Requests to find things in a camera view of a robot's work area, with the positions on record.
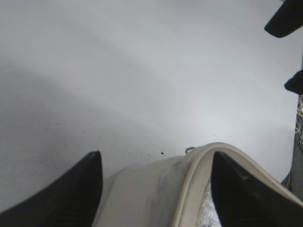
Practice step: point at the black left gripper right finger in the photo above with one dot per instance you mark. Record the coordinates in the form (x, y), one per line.
(242, 200)

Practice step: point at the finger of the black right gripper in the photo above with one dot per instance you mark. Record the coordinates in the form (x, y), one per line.
(295, 84)
(287, 19)

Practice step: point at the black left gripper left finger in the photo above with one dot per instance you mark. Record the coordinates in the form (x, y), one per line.
(70, 201)

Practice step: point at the cream zippered fabric bag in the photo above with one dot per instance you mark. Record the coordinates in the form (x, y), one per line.
(173, 192)

